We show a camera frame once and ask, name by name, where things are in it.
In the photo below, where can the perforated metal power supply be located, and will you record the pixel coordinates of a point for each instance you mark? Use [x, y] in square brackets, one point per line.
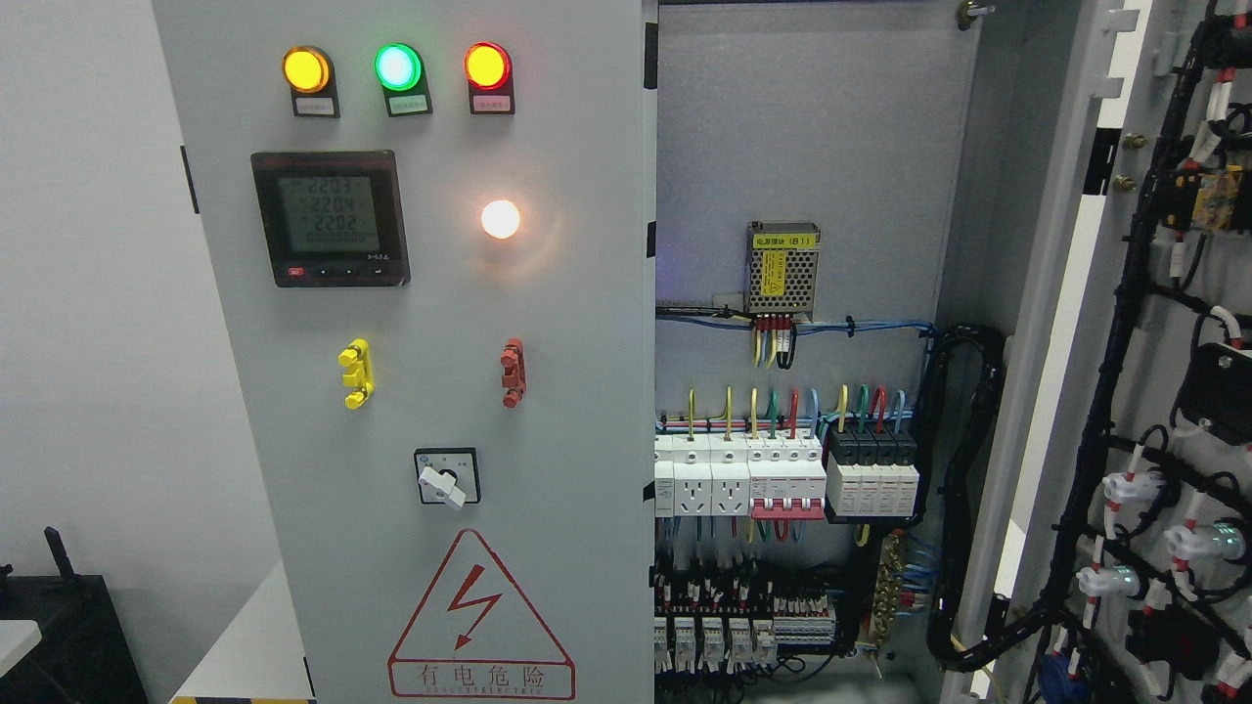
[782, 267]

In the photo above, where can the red indicator lamp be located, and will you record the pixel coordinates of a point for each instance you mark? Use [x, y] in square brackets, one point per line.
[489, 73]

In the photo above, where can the red terminal post block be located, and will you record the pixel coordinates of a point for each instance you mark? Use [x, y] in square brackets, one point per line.
[513, 377]

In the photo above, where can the white glowing indicator lamp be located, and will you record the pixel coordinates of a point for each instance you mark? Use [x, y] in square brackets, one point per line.
[500, 219]

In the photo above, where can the white socket breaker row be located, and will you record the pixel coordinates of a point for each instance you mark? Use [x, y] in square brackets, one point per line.
[779, 478]

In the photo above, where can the black box at left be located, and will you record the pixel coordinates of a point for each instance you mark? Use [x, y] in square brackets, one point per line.
[82, 655]

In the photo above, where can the grey cabinet door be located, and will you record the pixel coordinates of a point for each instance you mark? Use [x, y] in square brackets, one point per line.
[1142, 511]
[563, 472]

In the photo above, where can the black digital power meter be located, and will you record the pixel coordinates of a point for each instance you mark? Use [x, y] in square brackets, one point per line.
[332, 218]

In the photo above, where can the yellow terminal post block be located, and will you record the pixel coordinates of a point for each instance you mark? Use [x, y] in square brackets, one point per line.
[357, 373]

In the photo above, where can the white rotary selector switch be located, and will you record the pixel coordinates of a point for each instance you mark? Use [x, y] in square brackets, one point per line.
[448, 476]

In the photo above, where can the lower relay terminal row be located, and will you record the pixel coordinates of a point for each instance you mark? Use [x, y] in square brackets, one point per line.
[725, 623]

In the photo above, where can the green indicator lamp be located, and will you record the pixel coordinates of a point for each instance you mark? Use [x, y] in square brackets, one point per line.
[402, 76]

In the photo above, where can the black white surge protector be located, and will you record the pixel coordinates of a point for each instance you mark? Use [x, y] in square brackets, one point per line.
[871, 477]

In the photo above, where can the yellow indicator lamp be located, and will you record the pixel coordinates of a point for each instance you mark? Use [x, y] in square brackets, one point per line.
[311, 76]

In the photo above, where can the grey cabinet body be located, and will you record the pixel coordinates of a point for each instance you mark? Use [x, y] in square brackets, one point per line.
[942, 148]

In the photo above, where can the red triangle danger label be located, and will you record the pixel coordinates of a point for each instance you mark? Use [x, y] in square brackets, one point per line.
[475, 636]

